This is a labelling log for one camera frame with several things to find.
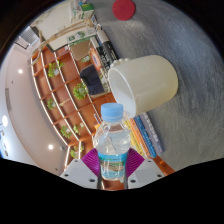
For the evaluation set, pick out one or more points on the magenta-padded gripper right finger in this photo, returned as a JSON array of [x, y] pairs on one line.
[[146, 171]]

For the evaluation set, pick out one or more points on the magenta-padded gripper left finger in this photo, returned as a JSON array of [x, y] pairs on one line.
[[78, 171]]

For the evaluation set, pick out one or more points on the clear blue-capped water bottle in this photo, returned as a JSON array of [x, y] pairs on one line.
[[111, 143]]

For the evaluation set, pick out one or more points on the colourful book stack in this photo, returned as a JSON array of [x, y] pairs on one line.
[[146, 136]]

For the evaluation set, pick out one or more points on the orange wooden shelf unit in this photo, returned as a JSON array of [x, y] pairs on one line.
[[66, 86]]

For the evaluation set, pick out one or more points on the white plastic mug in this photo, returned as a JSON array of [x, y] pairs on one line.
[[150, 83]]

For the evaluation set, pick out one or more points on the dark office chair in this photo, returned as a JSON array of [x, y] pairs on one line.
[[90, 80]]

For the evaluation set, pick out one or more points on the black nebula-cover book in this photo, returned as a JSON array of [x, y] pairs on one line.
[[96, 60]]

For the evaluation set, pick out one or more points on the ceiling spotlights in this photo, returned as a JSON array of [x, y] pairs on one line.
[[20, 71]]

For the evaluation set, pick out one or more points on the tan chair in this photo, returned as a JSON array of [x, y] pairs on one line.
[[80, 50]]

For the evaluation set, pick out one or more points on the thick black book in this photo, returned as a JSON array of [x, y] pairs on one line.
[[106, 46]]

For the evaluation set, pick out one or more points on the green and white carton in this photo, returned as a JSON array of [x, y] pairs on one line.
[[81, 36]]

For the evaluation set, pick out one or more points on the grey window curtain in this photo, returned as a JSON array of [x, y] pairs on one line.
[[26, 38]]

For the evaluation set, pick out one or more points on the white partition panel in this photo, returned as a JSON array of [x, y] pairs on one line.
[[55, 21]]

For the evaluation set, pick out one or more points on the green and white tissue box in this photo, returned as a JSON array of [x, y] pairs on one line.
[[83, 11]]

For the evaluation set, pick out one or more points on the flat round red coaster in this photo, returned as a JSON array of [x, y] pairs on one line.
[[124, 9]]

